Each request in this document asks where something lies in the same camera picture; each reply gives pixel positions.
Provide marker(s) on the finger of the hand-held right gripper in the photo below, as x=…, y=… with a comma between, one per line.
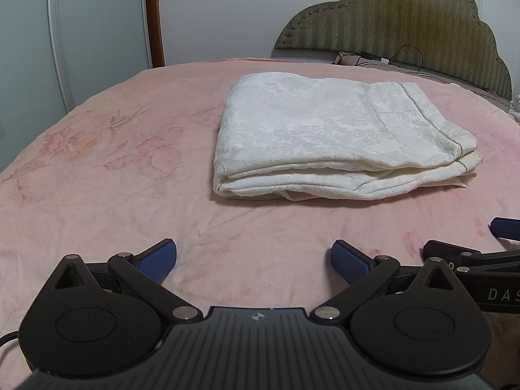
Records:
x=479, y=258
x=505, y=227

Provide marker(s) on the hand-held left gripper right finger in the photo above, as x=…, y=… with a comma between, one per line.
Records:
x=349, y=261

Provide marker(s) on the white wardrobe door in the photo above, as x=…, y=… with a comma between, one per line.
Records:
x=73, y=36

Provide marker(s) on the white charger plug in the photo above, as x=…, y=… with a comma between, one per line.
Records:
x=375, y=57

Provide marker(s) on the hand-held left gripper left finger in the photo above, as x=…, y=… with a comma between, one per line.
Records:
x=160, y=258

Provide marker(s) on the olive padded headboard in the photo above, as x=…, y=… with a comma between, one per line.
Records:
x=406, y=24

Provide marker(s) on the white blanket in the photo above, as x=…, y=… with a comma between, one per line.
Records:
x=325, y=130

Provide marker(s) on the pink floral bed blanket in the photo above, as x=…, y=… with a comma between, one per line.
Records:
x=122, y=195

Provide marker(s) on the brown wooden door frame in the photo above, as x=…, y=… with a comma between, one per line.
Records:
x=155, y=16

